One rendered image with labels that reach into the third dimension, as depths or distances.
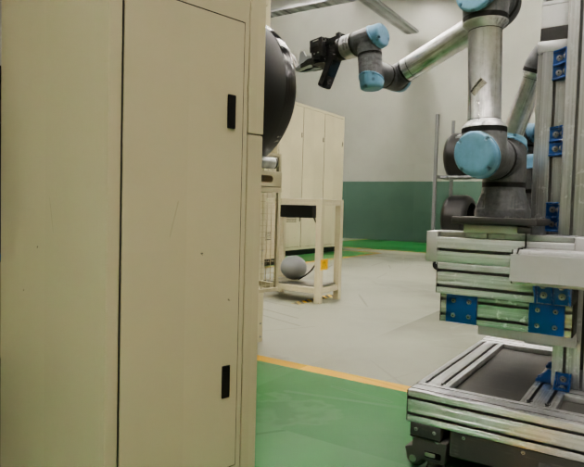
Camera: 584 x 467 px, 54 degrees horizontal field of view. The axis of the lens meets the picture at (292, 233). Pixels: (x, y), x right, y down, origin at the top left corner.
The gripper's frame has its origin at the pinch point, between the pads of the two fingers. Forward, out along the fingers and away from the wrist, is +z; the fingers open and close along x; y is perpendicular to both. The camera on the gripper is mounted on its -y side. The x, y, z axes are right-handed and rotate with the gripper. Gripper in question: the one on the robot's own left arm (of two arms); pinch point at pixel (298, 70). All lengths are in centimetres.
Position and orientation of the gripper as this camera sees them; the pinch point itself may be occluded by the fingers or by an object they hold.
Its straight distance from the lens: 203.8
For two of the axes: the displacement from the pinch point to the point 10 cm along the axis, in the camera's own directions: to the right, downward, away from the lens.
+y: -0.5, -10.0, 0.3
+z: -7.2, 0.6, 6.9
